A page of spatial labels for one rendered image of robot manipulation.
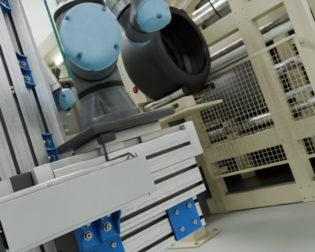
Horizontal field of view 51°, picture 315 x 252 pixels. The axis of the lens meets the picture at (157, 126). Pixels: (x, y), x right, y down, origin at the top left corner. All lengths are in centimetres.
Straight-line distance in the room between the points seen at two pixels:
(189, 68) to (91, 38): 173
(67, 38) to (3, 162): 35
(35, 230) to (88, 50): 33
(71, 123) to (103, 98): 145
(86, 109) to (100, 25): 21
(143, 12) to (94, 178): 37
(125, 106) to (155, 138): 11
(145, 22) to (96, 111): 22
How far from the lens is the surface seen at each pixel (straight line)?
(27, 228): 53
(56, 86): 139
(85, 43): 66
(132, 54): 194
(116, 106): 76
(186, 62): 238
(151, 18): 74
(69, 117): 222
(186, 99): 186
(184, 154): 84
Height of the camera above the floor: 63
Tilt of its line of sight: 4 degrees up
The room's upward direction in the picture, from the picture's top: 19 degrees counter-clockwise
